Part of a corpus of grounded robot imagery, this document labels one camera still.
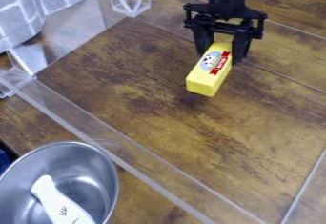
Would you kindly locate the blue object at edge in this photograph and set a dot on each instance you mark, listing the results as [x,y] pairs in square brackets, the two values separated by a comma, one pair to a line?
[4,161]

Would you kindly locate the clear acrylic barrier wall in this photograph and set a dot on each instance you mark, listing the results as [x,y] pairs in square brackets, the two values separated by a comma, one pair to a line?
[231,159]

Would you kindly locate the silver metal bowl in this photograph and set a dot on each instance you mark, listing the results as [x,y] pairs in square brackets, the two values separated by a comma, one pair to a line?
[83,173]

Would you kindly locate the grey brick pattern cloth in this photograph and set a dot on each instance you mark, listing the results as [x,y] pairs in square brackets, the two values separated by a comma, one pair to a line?
[21,19]

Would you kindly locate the yellow butter block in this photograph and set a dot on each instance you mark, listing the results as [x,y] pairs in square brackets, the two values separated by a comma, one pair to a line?
[207,76]

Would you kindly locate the white toy fish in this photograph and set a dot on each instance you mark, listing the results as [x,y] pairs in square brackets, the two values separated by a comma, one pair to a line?
[60,208]

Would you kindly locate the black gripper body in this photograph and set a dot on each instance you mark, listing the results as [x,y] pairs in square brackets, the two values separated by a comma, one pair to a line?
[223,16]

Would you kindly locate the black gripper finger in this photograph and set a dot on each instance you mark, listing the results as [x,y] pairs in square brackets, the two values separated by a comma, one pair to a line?
[240,43]
[203,42]

